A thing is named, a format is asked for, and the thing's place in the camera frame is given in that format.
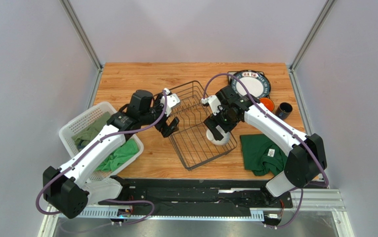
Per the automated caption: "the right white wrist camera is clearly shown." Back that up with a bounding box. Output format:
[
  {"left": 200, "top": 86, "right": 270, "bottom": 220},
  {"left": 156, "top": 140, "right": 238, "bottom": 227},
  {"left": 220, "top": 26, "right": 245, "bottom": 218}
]
[{"left": 201, "top": 95, "right": 221, "bottom": 115}]

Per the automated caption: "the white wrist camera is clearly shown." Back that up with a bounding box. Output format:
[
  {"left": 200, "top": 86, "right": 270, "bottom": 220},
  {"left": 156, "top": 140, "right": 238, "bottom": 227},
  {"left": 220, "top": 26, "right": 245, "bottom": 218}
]
[
  {"left": 201, "top": 95, "right": 221, "bottom": 115},
  {"left": 160, "top": 88, "right": 181, "bottom": 117}
]

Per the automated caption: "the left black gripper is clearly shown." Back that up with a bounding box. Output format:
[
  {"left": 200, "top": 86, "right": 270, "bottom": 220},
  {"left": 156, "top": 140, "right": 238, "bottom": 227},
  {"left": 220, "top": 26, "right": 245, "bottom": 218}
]
[{"left": 140, "top": 94, "right": 179, "bottom": 138}]

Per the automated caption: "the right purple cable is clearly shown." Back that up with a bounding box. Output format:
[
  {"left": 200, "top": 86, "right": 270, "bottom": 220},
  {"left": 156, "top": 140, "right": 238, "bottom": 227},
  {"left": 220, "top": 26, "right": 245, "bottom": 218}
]
[{"left": 202, "top": 73, "right": 330, "bottom": 230}]

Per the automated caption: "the white ribbed bowl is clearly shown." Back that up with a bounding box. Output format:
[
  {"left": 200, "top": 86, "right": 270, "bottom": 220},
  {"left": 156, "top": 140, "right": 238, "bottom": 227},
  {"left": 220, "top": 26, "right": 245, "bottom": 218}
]
[{"left": 206, "top": 128, "right": 230, "bottom": 146}]

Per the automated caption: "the dark green folded cloth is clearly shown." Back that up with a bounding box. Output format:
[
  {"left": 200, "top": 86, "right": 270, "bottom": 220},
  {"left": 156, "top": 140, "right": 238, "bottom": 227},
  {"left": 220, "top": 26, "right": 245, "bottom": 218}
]
[{"left": 240, "top": 134, "right": 287, "bottom": 176}]

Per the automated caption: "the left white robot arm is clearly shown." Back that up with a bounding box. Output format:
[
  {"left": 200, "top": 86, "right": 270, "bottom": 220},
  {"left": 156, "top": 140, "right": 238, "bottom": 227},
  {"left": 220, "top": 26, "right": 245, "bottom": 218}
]
[{"left": 36, "top": 88, "right": 180, "bottom": 219}]

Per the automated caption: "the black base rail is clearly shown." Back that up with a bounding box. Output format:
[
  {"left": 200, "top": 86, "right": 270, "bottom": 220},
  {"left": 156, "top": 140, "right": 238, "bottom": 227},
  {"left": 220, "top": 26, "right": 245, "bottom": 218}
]
[{"left": 67, "top": 177, "right": 328, "bottom": 219}]

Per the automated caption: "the white plastic basket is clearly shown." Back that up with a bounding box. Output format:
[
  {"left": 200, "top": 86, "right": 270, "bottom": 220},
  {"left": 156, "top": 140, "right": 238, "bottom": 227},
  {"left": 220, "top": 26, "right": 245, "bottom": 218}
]
[{"left": 58, "top": 101, "right": 144, "bottom": 183}]

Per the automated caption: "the orange mug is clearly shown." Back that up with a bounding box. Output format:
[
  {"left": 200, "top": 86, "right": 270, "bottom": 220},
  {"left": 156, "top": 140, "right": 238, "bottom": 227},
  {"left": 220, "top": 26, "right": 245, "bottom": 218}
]
[{"left": 260, "top": 97, "right": 275, "bottom": 112}]

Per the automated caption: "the square floral plate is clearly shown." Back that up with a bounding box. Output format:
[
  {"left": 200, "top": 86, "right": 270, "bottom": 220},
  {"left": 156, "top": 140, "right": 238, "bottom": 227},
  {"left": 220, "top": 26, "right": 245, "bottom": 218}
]
[{"left": 227, "top": 70, "right": 265, "bottom": 83}]

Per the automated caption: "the black wire dish rack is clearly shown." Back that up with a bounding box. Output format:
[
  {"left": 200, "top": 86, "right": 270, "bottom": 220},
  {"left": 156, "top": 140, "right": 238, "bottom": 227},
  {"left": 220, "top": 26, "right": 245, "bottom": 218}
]
[{"left": 169, "top": 80, "right": 237, "bottom": 170}]

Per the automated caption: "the white green-rimmed round plate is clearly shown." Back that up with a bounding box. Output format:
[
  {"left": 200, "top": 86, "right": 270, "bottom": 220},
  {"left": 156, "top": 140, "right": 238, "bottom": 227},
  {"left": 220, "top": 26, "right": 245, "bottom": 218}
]
[{"left": 228, "top": 70, "right": 271, "bottom": 99}]

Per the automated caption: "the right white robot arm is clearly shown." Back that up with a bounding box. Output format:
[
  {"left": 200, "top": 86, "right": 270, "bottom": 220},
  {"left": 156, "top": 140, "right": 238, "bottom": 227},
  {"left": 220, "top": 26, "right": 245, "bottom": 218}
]
[{"left": 201, "top": 86, "right": 327, "bottom": 198}]

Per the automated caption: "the dark blue mug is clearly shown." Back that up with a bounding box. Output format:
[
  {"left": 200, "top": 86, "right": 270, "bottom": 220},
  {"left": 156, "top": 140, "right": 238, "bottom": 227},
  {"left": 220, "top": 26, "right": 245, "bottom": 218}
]
[{"left": 275, "top": 102, "right": 293, "bottom": 120}]

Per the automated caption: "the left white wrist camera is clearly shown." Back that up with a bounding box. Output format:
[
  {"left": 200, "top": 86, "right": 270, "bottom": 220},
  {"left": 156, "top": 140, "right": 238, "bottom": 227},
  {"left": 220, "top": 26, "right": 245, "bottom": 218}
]
[{"left": 160, "top": 88, "right": 181, "bottom": 117}]

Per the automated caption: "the bright green towel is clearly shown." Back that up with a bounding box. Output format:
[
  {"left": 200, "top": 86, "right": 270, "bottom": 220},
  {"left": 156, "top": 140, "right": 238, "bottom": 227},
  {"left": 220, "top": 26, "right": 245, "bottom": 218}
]
[{"left": 95, "top": 139, "right": 140, "bottom": 172}]

